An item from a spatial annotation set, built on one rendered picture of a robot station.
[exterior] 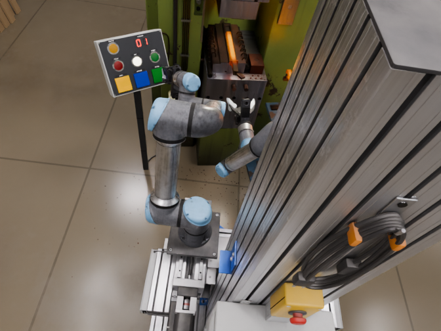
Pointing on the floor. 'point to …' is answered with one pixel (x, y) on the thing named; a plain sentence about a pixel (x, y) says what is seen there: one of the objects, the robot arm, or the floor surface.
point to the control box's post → (141, 128)
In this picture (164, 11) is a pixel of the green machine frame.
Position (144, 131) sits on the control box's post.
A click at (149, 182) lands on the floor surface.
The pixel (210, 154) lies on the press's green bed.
